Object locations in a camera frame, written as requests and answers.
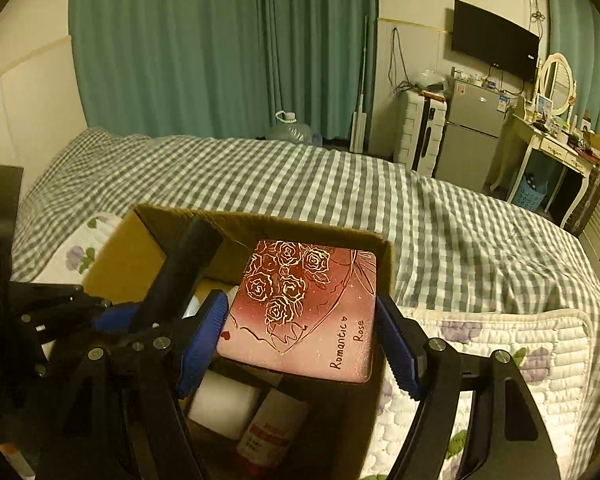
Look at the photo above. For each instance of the dark suitcase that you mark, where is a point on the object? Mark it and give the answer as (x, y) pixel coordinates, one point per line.
(590, 195)

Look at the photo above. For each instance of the narrow teal curtain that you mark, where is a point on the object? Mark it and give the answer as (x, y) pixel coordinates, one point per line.
(565, 10)

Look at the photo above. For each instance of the clear water jug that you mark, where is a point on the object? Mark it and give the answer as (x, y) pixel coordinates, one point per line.
(290, 130)

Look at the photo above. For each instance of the silver mini fridge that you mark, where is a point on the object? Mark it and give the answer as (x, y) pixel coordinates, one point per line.
(472, 135)

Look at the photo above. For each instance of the white tube with red cap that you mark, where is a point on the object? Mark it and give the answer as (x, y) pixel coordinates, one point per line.
(275, 425)

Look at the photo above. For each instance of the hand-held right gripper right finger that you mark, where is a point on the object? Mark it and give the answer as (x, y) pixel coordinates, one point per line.
(400, 355)

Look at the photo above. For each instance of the white handheld device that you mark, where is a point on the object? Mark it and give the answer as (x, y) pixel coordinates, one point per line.
(225, 405)

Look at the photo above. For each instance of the blue basket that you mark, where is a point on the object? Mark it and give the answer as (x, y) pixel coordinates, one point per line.
(529, 192)

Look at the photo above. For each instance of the white mop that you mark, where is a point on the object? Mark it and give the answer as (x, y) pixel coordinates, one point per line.
(358, 130)

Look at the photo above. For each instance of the white suitcase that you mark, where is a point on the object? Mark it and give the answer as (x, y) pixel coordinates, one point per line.
(412, 130)

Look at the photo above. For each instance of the brown cardboard box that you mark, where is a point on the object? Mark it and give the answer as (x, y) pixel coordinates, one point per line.
(125, 240)

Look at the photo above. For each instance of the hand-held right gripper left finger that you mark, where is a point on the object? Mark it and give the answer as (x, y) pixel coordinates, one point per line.
(200, 350)

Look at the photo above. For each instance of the pink rose print tin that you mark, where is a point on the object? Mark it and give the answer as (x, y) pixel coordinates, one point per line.
(300, 320)

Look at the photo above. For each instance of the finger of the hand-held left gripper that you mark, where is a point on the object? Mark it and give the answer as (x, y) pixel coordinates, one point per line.
(55, 310)
(180, 270)

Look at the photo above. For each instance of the white dressing table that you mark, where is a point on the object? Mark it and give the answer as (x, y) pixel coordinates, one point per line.
(555, 147)

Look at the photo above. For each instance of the small picture frame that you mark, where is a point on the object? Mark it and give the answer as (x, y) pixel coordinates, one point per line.
(545, 107)

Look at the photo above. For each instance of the wide teal curtain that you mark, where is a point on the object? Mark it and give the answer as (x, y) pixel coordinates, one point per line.
(170, 45)

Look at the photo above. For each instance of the small brown box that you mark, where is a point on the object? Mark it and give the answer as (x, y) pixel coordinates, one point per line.
(596, 142)

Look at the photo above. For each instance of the white oval vanity mirror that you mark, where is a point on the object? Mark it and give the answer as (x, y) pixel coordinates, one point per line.
(557, 82)

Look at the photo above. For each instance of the black wall television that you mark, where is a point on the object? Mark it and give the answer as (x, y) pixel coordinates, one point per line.
(495, 40)

